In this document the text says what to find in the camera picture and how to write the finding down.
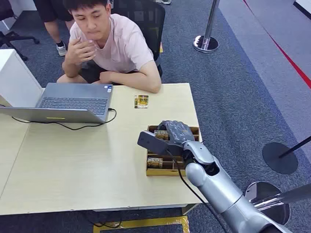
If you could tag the person's left hand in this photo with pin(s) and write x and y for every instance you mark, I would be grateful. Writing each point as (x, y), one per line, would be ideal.
(106, 78)

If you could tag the person's right hand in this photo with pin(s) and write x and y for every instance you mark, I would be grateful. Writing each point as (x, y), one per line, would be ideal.
(81, 51)

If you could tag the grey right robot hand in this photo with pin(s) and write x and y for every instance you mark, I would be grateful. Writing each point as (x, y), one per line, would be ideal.
(178, 131)

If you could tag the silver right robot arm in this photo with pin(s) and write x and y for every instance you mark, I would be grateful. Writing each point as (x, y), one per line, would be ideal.
(218, 189)

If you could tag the person's left forearm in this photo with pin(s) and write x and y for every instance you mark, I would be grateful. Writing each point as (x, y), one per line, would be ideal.
(138, 82)

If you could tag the person's right forearm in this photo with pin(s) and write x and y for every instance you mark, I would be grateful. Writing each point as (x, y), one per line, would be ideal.
(70, 67)

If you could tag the seated person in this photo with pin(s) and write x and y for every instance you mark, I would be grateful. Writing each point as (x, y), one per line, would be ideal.
(121, 48)

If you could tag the wooden card box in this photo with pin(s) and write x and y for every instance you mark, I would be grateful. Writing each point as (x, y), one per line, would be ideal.
(167, 167)

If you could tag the standing person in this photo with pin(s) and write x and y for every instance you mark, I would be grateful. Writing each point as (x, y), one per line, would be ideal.
(52, 19)

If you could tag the grey laptop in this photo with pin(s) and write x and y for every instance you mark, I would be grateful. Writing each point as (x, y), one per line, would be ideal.
(72, 103)

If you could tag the black mesh chair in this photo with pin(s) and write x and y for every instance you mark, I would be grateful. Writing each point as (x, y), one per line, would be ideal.
(148, 22)

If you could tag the chrome stanchion base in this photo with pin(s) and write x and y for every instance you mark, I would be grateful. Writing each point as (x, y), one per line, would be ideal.
(274, 215)
(198, 43)

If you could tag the black office chair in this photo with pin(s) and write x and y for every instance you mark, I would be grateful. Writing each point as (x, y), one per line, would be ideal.
(12, 35)

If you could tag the yellow floor tape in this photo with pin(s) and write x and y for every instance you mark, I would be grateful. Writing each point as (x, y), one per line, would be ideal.
(146, 222)

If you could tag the grey shoe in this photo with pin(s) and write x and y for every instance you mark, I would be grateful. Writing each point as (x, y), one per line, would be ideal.
(163, 1)

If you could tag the black stanchion base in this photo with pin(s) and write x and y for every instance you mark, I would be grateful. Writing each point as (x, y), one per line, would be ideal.
(277, 162)

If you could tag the black stanchion pole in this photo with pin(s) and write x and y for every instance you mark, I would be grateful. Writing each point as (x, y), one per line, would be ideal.
(296, 147)

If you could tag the dark wrist camera box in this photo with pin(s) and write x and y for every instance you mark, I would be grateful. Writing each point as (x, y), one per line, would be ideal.
(152, 143)

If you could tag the chrome stanchion post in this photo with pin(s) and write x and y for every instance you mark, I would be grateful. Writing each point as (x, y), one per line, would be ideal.
(286, 196)
(210, 22)

